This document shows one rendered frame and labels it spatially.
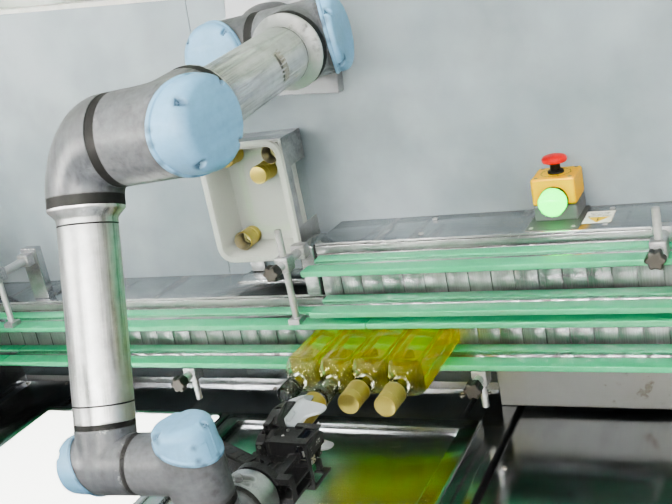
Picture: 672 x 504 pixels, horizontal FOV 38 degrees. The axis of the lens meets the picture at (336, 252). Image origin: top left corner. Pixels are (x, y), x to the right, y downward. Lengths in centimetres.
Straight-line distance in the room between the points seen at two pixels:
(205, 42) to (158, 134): 45
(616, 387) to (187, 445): 77
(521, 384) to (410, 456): 25
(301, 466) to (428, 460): 28
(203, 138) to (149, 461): 38
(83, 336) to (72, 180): 19
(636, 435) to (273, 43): 81
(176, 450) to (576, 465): 66
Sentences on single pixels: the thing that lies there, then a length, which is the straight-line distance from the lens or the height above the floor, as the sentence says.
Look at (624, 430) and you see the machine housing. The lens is 162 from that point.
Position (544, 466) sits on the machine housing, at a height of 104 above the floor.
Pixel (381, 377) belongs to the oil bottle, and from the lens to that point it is 150.
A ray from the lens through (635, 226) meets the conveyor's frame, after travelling 153.
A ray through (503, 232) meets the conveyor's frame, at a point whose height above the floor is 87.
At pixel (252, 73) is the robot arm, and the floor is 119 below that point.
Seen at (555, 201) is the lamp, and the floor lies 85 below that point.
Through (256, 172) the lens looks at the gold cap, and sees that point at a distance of 177.
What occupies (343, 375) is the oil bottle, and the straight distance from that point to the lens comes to 152.
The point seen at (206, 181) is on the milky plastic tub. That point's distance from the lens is 180.
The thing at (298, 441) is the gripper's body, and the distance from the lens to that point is 131.
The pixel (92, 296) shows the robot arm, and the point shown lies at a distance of 121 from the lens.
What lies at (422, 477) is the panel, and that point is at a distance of 149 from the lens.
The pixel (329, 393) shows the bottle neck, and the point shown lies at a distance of 149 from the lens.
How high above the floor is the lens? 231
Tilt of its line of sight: 58 degrees down
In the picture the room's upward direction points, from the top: 132 degrees counter-clockwise
